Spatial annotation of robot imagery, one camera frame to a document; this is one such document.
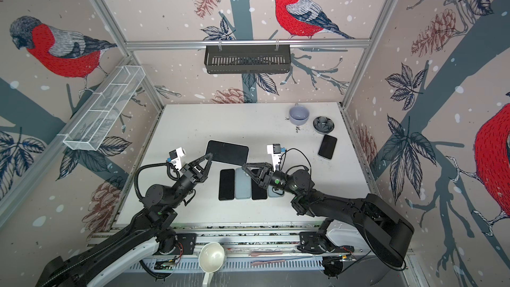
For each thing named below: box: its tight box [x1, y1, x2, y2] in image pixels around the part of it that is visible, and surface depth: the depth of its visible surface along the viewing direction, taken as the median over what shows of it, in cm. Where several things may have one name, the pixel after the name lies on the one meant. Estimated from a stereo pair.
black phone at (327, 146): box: [318, 134, 338, 161], surface depth 103 cm
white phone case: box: [267, 184, 285, 198], surface depth 69 cm
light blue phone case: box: [235, 167, 252, 199], surface depth 90 cm
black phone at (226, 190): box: [218, 168, 236, 201], surface depth 92 cm
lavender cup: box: [288, 102, 310, 126], surface depth 113 cm
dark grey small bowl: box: [312, 115, 335, 135], surface depth 109 cm
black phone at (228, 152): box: [205, 139, 250, 165], surface depth 67 cm
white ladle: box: [198, 241, 226, 287], surface depth 70 cm
